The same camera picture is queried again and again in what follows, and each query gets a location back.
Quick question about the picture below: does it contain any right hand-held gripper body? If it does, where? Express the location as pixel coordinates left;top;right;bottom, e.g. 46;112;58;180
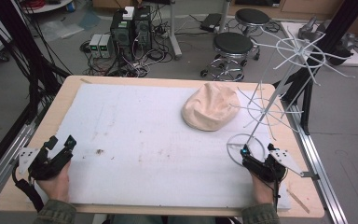
241;148;303;184

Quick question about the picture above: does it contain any black flat device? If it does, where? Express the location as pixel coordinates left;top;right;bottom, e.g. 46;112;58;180
200;12;222;33

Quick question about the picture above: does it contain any black frame with cables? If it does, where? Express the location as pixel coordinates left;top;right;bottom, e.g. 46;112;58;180
0;0;73;126

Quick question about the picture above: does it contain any wooden stick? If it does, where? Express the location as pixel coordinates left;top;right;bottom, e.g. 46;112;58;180
286;188;310;215

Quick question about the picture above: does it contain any beige cap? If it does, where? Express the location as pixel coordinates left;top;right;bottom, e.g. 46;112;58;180
181;81;242;133

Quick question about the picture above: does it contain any tangle of floor cables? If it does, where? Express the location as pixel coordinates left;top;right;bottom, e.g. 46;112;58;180
79;40;175;78

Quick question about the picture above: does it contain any grey power supply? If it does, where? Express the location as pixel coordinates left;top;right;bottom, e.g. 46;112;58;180
99;34;115;59
89;34;103;59

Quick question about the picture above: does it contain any grey machine part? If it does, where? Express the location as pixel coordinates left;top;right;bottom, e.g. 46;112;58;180
297;16;328;42

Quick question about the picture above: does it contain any metal clamp bracket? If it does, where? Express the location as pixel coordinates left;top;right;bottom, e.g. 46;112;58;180
299;170;321;182

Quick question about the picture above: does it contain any person's right hand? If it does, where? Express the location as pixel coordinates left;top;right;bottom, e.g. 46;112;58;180
250;173;277;207

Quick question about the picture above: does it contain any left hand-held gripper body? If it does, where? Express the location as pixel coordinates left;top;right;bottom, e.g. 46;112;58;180
18;145;75;182

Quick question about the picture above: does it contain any white wire hat rack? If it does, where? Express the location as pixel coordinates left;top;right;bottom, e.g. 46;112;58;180
226;25;356;168

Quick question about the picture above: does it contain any white foam mat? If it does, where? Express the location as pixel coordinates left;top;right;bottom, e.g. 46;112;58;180
56;82;292;210

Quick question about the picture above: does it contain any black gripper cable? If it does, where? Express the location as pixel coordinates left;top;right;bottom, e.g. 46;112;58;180
270;166;282;213
11;163;45;213

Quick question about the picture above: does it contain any person's left hand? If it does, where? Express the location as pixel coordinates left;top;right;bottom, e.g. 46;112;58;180
36;161;73;203

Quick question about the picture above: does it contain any black round stool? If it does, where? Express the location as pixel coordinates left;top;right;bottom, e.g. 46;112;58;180
200;31;261;83
234;7;272;37

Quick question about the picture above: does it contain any grey metal stand leg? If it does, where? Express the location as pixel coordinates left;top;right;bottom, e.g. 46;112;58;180
167;0;184;61

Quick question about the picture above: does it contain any black computer tower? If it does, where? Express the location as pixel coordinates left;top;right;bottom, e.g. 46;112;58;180
132;5;154;53
109;9;135;61

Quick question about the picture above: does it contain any aluminium rail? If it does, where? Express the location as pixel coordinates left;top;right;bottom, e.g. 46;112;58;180
286;105;350;224
0;120;42;204

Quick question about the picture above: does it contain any white round table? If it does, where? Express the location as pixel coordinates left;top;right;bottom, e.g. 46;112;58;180
21;0;75;15

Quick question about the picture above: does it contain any black frame post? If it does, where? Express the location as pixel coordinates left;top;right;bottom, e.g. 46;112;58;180
280;0;358;135

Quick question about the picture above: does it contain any clear plastic sheet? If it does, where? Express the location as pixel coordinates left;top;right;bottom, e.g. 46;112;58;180
39;19;86;44

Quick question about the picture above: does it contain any white box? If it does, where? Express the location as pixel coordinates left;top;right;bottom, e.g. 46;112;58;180
122;6;136;21

